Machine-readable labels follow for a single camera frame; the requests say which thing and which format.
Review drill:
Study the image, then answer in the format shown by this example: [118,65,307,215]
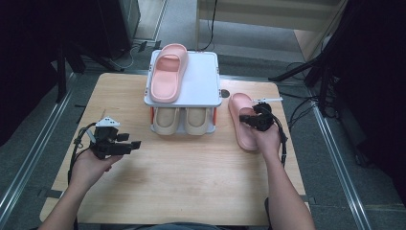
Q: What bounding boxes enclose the black tripod stand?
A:
[56,39,125,104]

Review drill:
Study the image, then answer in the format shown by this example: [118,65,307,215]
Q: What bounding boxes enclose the dark cabinet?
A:
[95,0,142,60]

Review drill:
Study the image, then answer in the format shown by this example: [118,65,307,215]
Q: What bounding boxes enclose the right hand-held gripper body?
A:
[252,96,283,132]

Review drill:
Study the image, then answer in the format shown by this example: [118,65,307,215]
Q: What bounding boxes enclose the white shoe rack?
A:
[143,49,223,136]

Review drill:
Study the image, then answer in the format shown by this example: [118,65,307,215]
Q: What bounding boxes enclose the dark curtain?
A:
[319,0,406,196]
[0,0,103,147]

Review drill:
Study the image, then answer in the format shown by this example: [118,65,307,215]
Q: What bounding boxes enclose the person's right hand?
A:
[247,125,282,157]

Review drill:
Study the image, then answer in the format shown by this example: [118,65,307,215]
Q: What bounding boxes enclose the metal floor rail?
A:
[0,72,78,219]
[309,102,372,230]

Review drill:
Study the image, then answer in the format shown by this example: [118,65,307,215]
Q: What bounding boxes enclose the white floor cable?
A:
[116,44,143,71]

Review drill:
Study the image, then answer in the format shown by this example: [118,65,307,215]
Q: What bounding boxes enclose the black chair armrest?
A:
[263,196,273,230]

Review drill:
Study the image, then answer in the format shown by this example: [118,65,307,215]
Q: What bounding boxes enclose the black floor cables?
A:
[279,61,320,130]

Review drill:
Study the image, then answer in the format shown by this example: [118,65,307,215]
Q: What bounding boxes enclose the black tape strip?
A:
[37,188,64,199]
[300,194,317,205]

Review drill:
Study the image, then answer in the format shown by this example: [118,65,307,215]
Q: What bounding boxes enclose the cream perforated clog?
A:
[184,107,212,136]
[152,107,180,136]

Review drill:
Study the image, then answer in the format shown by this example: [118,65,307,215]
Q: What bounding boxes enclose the right hand-held gripper black cable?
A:
[253,103,289,168]

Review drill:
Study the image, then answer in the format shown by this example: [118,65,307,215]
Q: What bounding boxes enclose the beige wooden platform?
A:
[194,0,349,61]

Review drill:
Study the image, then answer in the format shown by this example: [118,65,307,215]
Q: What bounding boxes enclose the pink slipper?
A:
[228,92,266,151]
[150,43,189,104]

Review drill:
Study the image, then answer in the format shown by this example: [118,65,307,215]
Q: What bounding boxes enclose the black metal stand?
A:
[267,47,339,118]

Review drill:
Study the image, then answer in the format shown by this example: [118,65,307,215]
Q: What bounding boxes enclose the person's left hand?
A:
[68,149,124,193]

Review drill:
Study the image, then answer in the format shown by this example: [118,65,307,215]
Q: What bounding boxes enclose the black hanging cable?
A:
[197,0,218,52]

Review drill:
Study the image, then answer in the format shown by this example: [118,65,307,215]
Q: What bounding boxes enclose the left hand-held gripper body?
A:
[90,116,133,160]

